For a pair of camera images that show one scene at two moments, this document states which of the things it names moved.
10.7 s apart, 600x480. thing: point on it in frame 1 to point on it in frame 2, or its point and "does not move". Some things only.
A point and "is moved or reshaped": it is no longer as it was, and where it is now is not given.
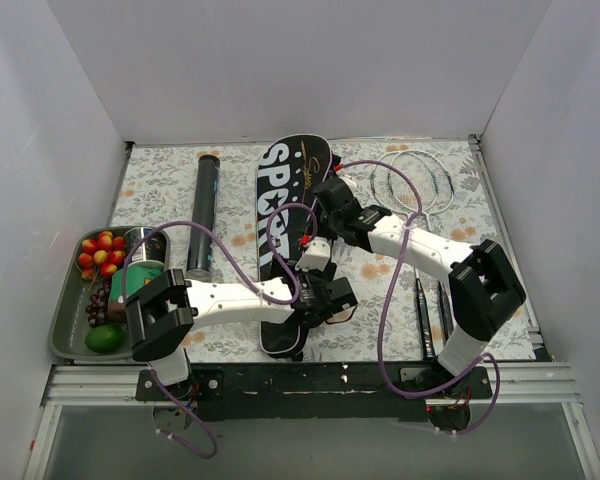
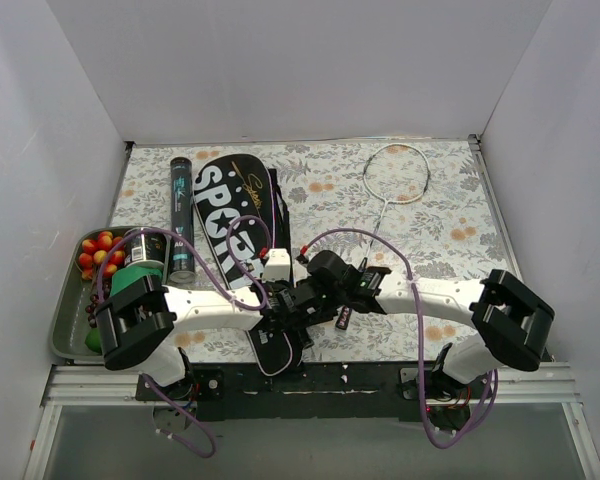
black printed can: (156, 247) does not move
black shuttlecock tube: (200, 253) to (182, 262)
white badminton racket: (407, 184) is moved or reshaped
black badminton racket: (427, 187) to (343, 317)
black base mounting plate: (316, 393) does not move
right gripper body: (327, 188) to (344, 310)
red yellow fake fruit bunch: (102, 257) does not move
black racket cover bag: (290, 170) to (242, 207)
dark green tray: (70, 325) does not move
